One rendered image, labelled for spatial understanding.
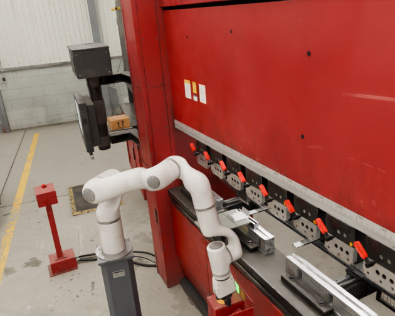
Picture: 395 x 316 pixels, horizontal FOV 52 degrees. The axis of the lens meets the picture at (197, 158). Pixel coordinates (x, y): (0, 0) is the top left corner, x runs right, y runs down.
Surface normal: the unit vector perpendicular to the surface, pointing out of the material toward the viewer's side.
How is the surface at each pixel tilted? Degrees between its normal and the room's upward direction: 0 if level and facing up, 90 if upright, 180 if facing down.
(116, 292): 90
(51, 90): 90
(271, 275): 0
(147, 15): 90
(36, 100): 90
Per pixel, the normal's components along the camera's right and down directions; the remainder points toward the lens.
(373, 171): -0.89, 0.22
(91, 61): 0.35, 0.30
